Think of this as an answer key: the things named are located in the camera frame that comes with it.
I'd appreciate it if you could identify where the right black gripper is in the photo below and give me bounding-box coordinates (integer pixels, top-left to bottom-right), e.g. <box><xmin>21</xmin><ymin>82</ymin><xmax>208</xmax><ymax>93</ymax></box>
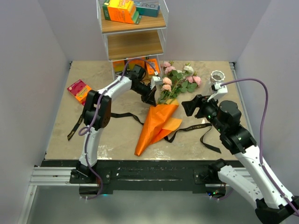
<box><xmin>182</xmin><ymin>93</ymin><xmax>226</xmax><ymax>133</ymax></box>

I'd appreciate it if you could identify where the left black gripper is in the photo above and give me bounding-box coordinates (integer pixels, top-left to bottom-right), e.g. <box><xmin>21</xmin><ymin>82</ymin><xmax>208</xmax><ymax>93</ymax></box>
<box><xmin>132</xmin><ymin>82</ymin><xmax>157</xmax><ymax>107</ymax></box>

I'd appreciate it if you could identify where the orange wrapping paper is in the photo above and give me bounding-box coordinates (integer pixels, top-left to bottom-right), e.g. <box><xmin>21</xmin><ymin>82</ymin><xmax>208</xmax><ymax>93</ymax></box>
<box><xmin>135</xmin><ymin>99</ymin><xmax>182</xmax><ymax>156</ymax></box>

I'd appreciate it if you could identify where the black printed ribbon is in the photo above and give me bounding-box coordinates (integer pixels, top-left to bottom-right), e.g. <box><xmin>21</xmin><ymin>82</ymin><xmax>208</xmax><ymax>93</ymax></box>
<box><xmin>67</xmin><ymin>112</ymin><xmax>221</xmax><ymax>154</ymax></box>

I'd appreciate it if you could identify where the pink flower bouquet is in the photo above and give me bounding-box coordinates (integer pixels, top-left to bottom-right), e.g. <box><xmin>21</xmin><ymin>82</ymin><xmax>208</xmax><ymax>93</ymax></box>
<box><xmin>158</xmin><ymin>61</ymin><xmax>201</xmax><ymax>104</ymax></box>

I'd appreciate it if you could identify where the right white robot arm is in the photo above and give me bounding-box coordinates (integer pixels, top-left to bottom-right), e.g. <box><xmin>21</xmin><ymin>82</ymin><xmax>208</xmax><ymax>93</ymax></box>
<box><xmin>182</xmin><ymin>95</ymin><xmax>299</xmax><ymax>224</ymax></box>

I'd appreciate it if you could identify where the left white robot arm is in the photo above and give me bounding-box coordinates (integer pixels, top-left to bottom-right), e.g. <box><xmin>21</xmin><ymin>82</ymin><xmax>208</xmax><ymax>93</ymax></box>
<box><xmin>76</xmin><ymin>65</ymin><xmax>162</xmax><ymax>183</ymax></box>

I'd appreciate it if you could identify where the white ribbed vase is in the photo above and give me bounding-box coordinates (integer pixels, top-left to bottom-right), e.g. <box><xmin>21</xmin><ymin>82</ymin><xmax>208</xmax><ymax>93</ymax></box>
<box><xmin>207</xmin><ymin>70</ymin><xmax>225</xmax><ymax>95</ymax></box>

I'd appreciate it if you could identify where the orange box bottom right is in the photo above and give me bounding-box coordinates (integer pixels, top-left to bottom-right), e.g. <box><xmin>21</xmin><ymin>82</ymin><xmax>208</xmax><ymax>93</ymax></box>
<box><xmin>146</xmin><ymin>58</ymin><xmax>160</xmax><ymax>77</ymax></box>

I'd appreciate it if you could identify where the orange box bottom middle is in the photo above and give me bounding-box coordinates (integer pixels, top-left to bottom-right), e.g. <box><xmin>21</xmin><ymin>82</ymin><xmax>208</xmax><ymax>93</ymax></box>
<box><xmin>128</xmin><ymin>57</ymin><xmax>145</xmax><ymax>70</ymax></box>

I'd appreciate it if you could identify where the orange box bottom left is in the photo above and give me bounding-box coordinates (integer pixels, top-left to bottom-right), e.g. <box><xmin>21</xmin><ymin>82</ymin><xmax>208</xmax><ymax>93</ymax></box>
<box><xmin>113</xmin><ymin>60</ymin><xmax>125</xmax><ymax>72</ymax></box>

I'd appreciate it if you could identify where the pink orange snack box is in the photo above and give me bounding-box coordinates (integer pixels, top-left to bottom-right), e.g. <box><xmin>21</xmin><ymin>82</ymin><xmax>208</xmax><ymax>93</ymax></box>
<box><xmin>67</xmin><ymin>79</ymin><xmax>91</xmax><ymax>105</ymax></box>

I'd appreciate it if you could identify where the teal box top shelf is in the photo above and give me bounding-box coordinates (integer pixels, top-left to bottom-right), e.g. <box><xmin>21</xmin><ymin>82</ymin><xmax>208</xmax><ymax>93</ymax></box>
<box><xmin>134</xmin><ymin>0</ymin><xmax>160</xmax><ymax>17</ymax></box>

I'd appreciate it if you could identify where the orange green box top shelf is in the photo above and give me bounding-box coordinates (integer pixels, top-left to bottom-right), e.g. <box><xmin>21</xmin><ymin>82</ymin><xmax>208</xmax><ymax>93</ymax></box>
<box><xmin>102</xmin><ymin>0</ymin><xmax>142</xmax><ymax>24</ymax></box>

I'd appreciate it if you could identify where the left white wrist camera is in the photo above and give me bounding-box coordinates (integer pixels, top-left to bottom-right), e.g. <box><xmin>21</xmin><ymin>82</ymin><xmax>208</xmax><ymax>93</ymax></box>
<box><xmin>150</xmin><ymin>76</ymin><xmax>163</xmax><ymax>89</ymax></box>

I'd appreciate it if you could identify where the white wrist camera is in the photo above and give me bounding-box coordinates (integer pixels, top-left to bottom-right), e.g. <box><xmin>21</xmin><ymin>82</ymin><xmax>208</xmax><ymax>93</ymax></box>
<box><xmin>150</xmin><ymin>76</ymin><xmax>163</xmax><ymax>89</ymax></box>
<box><xmin>207</xmin><ymin>83</ymin><xmax>228</xmax><ymax>102</ymax></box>

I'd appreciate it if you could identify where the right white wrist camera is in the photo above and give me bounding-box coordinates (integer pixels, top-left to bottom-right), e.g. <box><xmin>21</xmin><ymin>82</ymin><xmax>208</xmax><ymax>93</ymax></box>
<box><xmin>207</xmin><ymin>83</ymin><xmax>228</xmax><ymax>102</ymax></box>

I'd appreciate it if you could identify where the white wire wooden shelf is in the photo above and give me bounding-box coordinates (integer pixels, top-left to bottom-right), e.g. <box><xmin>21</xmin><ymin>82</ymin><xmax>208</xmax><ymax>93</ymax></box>
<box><xmin>96</xmin><ymin>0</ymin><xmax>169</xmax><ymax>78</ymax></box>

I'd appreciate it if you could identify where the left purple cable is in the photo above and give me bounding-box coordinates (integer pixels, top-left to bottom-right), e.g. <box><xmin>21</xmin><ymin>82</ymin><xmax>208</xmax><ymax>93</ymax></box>
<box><xmin>78</xmin><ymin>58</ymin><xmax>160</xmax><ymax>200</ymax></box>

